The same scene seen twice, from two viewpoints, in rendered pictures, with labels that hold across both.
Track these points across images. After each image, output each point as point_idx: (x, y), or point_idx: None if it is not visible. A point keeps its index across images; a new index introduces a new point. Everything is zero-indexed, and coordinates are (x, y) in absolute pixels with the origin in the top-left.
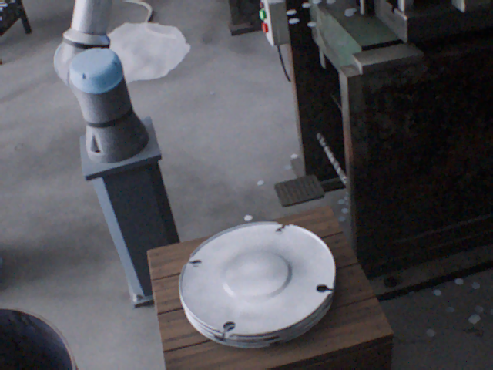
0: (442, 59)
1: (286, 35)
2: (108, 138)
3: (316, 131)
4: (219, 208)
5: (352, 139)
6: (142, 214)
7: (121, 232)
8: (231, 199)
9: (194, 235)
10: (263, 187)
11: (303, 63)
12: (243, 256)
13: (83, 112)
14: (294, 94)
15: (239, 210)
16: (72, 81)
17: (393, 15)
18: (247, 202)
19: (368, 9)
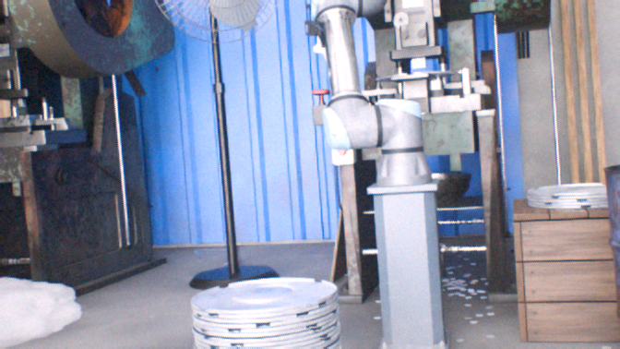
0: (494, 117)
1: (355, 154)
2: (425, 161)
3: (362, 247)
4: (349, 324)
5: (495, 162)
6: (438, 238)
7: (438, 255)
8: (342, 320)
9: (373, 332)
10: (343, 312)
11: (356, 183)
12: (560, 189)
13: (408, 138)
14: (351, 213)
15: (362, 319)
16: (405, 109)
17: (462, 100)
18: (355, 317)
19: (431, 109)
